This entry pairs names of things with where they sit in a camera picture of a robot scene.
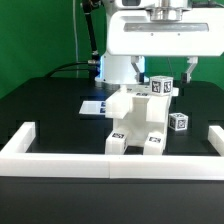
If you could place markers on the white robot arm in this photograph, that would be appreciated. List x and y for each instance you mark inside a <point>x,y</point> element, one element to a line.
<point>159,10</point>

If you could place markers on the white marker sheet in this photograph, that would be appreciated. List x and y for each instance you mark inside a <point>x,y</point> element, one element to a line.
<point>93,108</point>

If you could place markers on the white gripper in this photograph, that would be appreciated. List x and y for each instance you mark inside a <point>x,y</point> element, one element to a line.
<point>199,33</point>

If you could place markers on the white U-shaped fence frame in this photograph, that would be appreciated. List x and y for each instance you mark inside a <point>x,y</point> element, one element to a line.
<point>15,160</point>

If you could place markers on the white tagged cube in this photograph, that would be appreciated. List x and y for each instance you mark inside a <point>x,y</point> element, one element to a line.
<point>161,85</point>
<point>178,121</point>

